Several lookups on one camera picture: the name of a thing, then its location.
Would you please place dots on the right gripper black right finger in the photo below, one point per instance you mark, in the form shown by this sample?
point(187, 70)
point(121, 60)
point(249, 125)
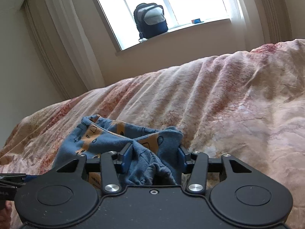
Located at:
point(195, 164)

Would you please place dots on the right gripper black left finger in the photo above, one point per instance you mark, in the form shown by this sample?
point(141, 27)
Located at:
point(112, 164)

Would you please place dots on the blue orange patterned pants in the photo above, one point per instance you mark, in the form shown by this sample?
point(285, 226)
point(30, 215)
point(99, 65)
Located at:
point(152, 155)

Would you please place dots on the person's left hand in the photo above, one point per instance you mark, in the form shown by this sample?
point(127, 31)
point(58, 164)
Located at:
point(5, 216)

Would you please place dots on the pink floral bed sheet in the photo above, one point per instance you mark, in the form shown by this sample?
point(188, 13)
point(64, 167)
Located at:
point(249, 104)

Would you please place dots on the small blue box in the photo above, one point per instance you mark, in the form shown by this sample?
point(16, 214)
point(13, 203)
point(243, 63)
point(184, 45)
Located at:
point(196, 21)

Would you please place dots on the dark blue backpack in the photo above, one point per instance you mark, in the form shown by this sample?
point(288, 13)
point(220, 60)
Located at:
point(150, 20)

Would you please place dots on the beige curtain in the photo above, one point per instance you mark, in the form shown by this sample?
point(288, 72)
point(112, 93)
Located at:
point(63, 46)

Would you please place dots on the white window frame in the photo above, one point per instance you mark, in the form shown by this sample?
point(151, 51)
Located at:
point(117, 15)

